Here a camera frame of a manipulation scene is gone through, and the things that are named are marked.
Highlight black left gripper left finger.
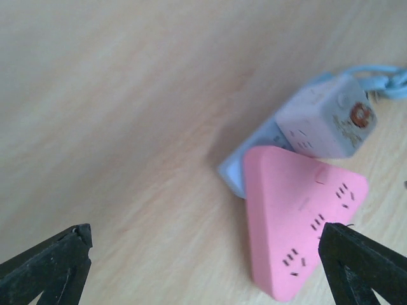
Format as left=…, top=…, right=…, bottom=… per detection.
left=1, top=223, right=93, bottom=304

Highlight white cube plug red pattern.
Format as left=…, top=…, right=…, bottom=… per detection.
left=275, top=75, right=378, bottom=159

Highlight light blue power cord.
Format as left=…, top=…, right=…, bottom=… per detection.
left=313, top=64, right=407, bottom=101

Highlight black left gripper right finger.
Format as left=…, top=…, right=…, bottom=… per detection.
left=318, top=222, right=406, bottom=304

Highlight light blue power strip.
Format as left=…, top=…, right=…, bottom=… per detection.
left=217, top=117, right=295, bottom=200

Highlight pink triangular power strip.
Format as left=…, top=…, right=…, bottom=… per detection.
left=244, top=146, right=369, bottom=302

